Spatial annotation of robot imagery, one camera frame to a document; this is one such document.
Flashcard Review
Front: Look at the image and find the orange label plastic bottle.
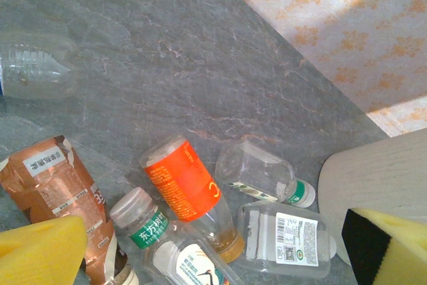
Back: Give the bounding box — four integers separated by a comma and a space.
139, 136, 246, 264

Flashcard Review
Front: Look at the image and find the clear bottle white crane label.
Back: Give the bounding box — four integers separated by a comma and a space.
109, 186, 245, 285

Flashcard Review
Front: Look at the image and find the clear square bottle green cap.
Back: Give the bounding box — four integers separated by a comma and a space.
215, 140, 316, 209

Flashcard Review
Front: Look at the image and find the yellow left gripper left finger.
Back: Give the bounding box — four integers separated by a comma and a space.
0, 214, 89, 285

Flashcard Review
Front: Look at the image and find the brown label plastic bottle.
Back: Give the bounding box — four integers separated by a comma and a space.
0, 135, 139, 285

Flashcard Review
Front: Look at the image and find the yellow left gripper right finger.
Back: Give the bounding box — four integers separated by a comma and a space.
341, 207, 427, 285

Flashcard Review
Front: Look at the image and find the blue label blue cap bottle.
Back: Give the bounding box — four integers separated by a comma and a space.
0, 31, 78, 101

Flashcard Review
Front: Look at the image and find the cream plastic waste bin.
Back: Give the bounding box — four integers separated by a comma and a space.
316, 127, 427, 268

